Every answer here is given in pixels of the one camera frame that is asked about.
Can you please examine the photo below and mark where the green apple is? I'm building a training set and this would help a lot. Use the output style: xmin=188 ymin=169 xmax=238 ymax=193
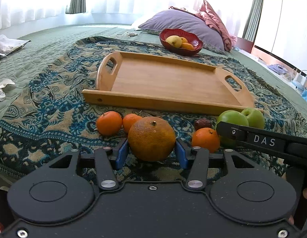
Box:
xmin=241 ymin=107 xmax=265 ymax=130
xmin=215 ymin=109 xmax=250 ymax=147

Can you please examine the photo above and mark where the orange fruit in bowl back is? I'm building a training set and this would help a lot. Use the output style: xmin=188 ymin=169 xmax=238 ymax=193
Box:
xmin=181 ymin=37 xmax=188 ymax=43

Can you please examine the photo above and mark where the pink pillow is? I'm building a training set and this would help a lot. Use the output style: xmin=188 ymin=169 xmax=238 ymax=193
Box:
xmin=196 ymin=0 xmax=237 ymax=52

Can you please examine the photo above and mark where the white cord on bed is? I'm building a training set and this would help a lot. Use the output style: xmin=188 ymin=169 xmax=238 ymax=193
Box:
xmin=115 ymin=31 xmax=140 ymax=38

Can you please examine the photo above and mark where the green curtain right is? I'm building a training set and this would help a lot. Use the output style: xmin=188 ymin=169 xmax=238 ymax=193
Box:
xmin=242 ymin=0 xmax=263 ymax=42

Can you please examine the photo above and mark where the dark red date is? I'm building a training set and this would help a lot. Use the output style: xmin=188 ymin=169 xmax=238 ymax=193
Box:
xmin=194 ymin=118 xmax=212 ymax=131

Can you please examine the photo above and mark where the red fluted bowl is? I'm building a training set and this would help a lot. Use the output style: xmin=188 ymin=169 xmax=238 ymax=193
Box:
xmin=159 ymin=29 xmax=203 ymax=57

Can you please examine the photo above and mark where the crumpled white paper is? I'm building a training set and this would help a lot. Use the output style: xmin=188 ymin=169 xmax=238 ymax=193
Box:
xmin=0 ymin=79 xmax=16 ymax=102

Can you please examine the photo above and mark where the green quilted bedspread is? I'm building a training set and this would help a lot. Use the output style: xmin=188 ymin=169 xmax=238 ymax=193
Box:
xmin=0 ymin=25 xmax=307 ymax=120

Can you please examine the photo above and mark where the orange tangerine behind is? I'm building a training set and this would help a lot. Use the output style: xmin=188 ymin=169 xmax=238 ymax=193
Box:
xmin=122 ymin=113 xmax=142 ymax=133

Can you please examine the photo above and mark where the large brownish orange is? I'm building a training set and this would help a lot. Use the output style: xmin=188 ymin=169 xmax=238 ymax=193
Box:
xmin=128 ymin=117 xmax=176 ymax=162

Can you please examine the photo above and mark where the orange fruit in bowl front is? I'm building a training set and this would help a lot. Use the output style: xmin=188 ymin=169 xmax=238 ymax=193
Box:
xmin=181 ymin=42 xmax=195 ymax=51

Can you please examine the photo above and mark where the white plastic bag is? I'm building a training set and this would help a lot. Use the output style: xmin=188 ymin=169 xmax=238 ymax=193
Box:
xmin=0 ymin=35 xmax=30 ymax=57

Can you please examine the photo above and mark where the orange tangerine far left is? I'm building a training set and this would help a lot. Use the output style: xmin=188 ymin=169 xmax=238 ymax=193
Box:
xmin=96 ymin=111 xmax=123 ymax=136

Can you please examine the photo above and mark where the orange fruit in bowl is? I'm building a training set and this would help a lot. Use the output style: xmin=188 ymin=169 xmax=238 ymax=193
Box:
xmin=181 ymin=37 xmax=188 ymax=43
xmin=181 ymin=42 xmax=195 ymax=51

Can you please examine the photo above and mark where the yellow pear in bowl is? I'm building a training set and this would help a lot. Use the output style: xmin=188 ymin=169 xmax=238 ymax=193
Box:
xmin=165 ymin=35 xmax=182 ymax=48

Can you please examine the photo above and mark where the wooden serving tray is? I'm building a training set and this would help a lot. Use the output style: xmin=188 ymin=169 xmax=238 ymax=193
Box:
xmin=82 ymin=51 xmax=255 ymax=115

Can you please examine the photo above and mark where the blue paisley throw blanket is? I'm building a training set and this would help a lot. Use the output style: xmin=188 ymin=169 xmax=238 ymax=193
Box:
xmin=0 ymin=36 xmax=307 ymax=178

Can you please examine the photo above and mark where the purple pillow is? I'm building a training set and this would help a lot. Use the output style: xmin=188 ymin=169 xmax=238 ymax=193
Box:
xmin=138 ymin=9 xmax=225 ymax=54

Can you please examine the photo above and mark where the small orange tangerine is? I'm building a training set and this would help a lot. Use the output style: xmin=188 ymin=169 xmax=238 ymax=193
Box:
xmin=191 ymin=127 xmax=220 ymax=153

